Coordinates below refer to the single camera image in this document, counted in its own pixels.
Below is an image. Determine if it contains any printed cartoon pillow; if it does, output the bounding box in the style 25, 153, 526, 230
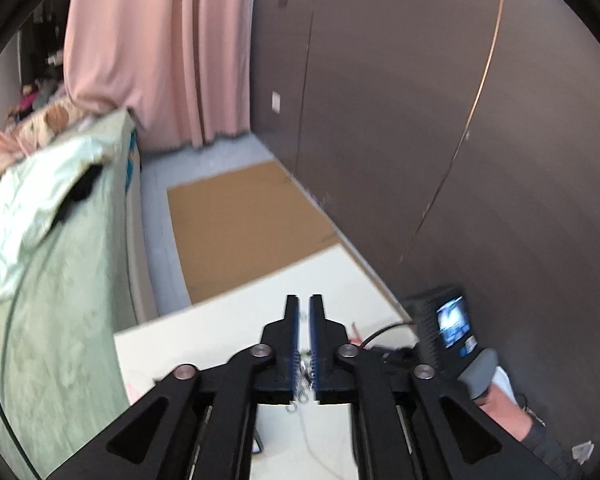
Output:
9, 97, 89, 154

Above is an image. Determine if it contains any brown cardboard sheet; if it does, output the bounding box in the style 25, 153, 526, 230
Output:
166, 160, 342, 307

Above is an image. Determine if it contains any wide pink curtain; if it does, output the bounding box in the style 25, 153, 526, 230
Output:
62, 0, 257, 152

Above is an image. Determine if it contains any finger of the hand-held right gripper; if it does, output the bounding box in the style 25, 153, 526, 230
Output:
376, 345, 422, 370

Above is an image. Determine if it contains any bed with green sheet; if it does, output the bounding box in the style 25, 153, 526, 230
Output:
0, 109, 157, 480

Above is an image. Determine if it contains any teal printed mattress side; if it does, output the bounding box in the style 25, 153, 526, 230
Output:
122, 127, 142, 197

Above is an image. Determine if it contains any white low table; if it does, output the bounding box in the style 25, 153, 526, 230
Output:
112, 242, 417, 480

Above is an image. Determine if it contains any silver chain necklace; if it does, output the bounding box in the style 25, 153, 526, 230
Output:
285, 349, 317, 414

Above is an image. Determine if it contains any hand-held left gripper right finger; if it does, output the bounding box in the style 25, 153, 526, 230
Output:
307, 294, 561, 480

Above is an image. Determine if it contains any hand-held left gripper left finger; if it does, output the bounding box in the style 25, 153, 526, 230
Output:
45, 294, 301, 480

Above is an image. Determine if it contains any person's right forearm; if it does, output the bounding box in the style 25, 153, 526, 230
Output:
477, 365, 587, 480

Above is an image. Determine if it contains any pile of plush toys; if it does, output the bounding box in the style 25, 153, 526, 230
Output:
7, 79, 67, 122

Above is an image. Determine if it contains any pale green duvet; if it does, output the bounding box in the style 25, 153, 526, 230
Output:
0, 131, 127, 307

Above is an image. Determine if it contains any black cloth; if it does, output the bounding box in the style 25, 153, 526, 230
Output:
62, 162, 105, 207

